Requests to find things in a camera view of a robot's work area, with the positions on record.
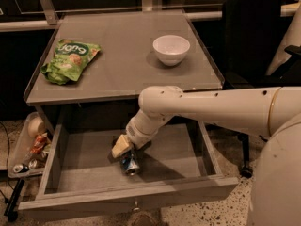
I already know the red soda can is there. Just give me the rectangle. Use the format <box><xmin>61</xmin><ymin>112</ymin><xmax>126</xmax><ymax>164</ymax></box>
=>
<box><xmin>24</xmin><ymin>135</ymin><xmax>47</xmax><ymax>160</ymax></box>

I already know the open grey top drawer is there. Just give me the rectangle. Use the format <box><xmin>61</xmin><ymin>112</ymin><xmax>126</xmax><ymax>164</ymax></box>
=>
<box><xmin>19</xmin><ymin>119</ymin><xmax>238</xmax><ymax>220</ymax></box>

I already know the clear plastic bin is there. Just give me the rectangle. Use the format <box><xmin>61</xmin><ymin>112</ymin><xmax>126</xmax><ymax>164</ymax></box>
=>
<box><xmin>8</xmin><ymin>112</ymin><xmax>52</xmax><ymax>178</ymax></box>

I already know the black cable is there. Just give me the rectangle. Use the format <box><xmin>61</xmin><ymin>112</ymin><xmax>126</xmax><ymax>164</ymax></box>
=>
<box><xmin>0</xmin><ymin>121</ymin><xmax>12</xmax><ymax>205</ymax></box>

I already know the silver blue redbull can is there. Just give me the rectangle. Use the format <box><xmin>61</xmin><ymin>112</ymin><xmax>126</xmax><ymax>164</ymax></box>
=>
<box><xmin>120</xmin><ymin>150</ymin><xmax>140</xmax><ymax>176</ymax></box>

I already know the black stand leg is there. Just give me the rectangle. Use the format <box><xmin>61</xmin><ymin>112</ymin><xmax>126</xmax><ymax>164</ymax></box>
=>
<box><xmin>4</xmin><ymin>179</ymin><xmax>24</xmax><ymax>222</ymax></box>

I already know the white bowl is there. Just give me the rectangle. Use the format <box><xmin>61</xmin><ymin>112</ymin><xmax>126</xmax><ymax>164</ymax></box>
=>
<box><xmin>152</xmin><ymin>35</ymin><xmax>190</xmax><ymax>66</ymax></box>

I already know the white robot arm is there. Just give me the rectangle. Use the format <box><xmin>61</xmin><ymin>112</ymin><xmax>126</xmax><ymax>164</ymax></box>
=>
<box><xmin>112</xmin><ymin>86</ymin><xmax>301</xmax><ymax>226</ymax></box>

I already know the black office chair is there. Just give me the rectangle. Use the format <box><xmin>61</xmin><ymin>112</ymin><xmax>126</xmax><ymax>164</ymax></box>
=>
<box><xmin>206</xmin><ymin>0</ymin><xmax>301</xmax><ymax>179</ymax></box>

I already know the green chip bag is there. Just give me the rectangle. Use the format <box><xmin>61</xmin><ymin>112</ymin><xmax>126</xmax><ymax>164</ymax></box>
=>
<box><xmin>40</xmin><ymin>40</ymin><xmax>101</xmax><ymax>85</ymax></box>

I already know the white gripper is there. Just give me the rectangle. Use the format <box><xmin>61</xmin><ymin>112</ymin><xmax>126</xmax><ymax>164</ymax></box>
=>
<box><xmin>111</xmin><ymin>116</ymin><xmax>158</xmax><ymax>158</ymax></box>

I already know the metal railing bar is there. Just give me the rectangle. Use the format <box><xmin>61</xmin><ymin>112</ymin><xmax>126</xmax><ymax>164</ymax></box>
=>
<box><xmin>0</xmin><ymin>0</ymin><xmax>301</xmax><ymax>33</ymax></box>

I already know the grey cabinet with top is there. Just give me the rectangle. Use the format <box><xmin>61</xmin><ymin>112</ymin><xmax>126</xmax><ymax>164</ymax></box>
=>
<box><xmin>24</xmin><ymin>13</ymin><xmax>224</xmax><ymax>127</ymax></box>

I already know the white round cup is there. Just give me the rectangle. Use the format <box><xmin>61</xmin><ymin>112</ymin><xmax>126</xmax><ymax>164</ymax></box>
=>
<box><xmin>27</xmin><ymin>117</ymin><xmax>46</xmax><ymax>137</ymax></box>

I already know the black topped can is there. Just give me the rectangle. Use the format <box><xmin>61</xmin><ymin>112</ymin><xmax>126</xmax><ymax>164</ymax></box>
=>
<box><xmin>12</xmin><ymin>164</ymin><xmax>29</xmax><ymax>174</ymax></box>

